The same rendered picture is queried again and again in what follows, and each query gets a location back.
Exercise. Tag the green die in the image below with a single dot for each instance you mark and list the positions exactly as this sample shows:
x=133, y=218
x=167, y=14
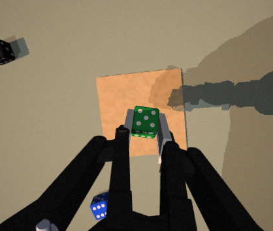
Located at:
x=145, y=122

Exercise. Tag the orange mat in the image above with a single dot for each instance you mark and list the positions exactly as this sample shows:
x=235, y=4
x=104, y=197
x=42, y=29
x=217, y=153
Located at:
x=160, y=89

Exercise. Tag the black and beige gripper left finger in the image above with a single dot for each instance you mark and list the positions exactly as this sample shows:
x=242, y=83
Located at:
x=56, y=207

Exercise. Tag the blue die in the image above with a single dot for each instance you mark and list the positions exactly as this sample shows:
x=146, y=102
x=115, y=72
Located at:
x=98, y=205

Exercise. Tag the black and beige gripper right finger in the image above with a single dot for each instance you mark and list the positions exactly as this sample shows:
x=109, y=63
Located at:
x=219, y=207

